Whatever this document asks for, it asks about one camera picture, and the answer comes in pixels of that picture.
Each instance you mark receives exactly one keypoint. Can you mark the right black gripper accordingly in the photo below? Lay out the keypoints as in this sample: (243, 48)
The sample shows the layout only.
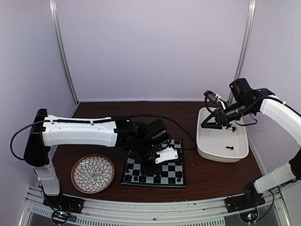
(205, 125)

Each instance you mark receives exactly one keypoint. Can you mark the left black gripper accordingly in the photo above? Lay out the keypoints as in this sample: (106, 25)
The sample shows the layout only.
(147, 170)

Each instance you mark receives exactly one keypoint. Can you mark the black and grey chessboard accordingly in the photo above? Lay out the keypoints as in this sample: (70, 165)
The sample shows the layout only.
(168, 169)

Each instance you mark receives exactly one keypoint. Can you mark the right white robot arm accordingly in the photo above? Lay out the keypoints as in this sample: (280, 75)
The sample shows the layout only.
(257, 122)

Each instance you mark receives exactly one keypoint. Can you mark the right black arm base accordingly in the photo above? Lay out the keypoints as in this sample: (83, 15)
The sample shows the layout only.
(241, 202)

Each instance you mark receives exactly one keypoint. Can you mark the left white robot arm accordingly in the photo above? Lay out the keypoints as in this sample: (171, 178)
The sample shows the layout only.
(49, 130)

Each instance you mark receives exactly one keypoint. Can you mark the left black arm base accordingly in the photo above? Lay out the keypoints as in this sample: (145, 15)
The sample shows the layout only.
(64, 202)

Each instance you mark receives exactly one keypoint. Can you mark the black chess pieces in tub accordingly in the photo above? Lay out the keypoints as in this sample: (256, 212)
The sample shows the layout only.
(233, 129)

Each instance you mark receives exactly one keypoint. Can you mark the white plastic tub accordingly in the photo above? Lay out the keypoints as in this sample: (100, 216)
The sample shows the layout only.
(211, 143)

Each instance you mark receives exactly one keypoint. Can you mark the floral patterned plate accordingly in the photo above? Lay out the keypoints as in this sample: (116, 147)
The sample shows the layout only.
(92, 173)

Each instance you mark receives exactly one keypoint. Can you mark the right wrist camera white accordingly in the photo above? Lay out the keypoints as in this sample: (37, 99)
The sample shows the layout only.
(215, 98)

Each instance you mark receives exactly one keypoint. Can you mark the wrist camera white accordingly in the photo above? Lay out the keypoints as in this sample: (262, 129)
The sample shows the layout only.
(167, 154)
(215, 98)

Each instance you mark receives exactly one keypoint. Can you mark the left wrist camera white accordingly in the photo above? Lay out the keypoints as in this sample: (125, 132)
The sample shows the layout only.
(167, 154)

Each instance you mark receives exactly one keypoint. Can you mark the right aluminium frame post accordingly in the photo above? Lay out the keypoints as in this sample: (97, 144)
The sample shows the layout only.
(246, 38)

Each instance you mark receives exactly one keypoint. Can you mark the aluminium frame post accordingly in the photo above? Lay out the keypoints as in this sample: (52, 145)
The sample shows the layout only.
(62, 54)
(246, 38)

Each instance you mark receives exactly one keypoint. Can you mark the left aluminium frame post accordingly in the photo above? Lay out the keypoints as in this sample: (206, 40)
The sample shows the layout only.
(62, 54)

